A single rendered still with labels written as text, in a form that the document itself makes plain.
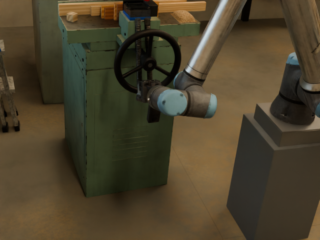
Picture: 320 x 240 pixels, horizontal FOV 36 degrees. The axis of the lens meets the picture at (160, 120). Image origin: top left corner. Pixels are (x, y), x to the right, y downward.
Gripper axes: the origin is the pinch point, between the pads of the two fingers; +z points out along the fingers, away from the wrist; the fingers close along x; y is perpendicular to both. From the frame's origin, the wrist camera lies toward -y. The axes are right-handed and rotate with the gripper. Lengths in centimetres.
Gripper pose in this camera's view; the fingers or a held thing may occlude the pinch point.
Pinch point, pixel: (141, 95)
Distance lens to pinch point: 202.4
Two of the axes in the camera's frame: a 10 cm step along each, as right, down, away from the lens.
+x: -9.4, 1.2, -3.3
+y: -0.5, -9.8, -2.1
